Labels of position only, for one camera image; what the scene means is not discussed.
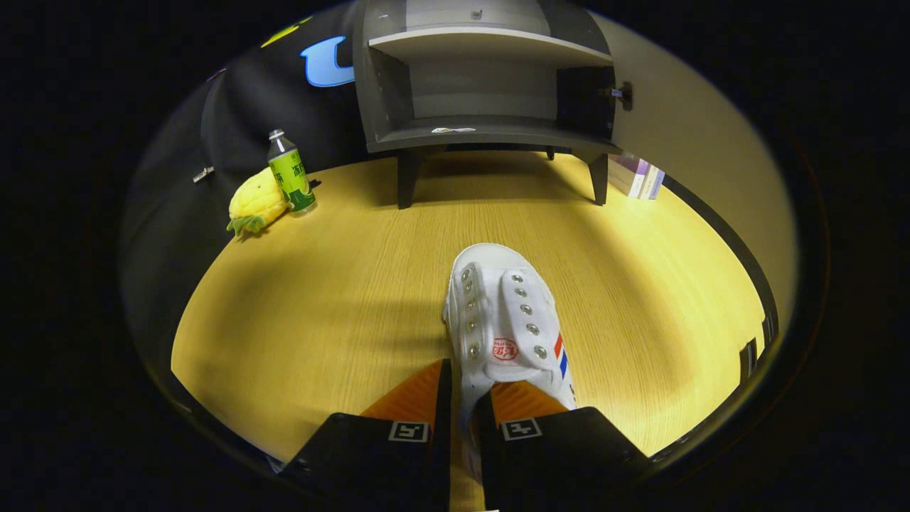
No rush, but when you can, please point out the green label drink bottle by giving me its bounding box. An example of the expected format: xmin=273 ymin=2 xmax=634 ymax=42
xmin=267 ymin=128 xmax=319 ymax=218

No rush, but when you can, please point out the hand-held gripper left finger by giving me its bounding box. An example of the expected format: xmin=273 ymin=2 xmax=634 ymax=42
xmin=281 ymin=358 xmax=454 ymax=512

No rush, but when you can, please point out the yellow pineapple plush toy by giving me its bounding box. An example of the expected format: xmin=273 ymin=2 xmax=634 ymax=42
xmin=226 ymin=167 xmax=289 ymax=238

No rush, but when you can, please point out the white canvas shoe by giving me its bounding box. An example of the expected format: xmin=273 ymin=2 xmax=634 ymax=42
xmin=441 ymin=242 xmax=579 ymax=491

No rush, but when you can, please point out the black backdrop cloth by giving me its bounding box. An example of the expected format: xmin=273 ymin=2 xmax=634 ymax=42
xmin=121 ymin=4 xmax=372 ymax=342

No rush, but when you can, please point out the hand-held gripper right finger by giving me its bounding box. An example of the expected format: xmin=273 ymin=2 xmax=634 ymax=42
xmin=473 ymin=380 xmax=651 ymax=512

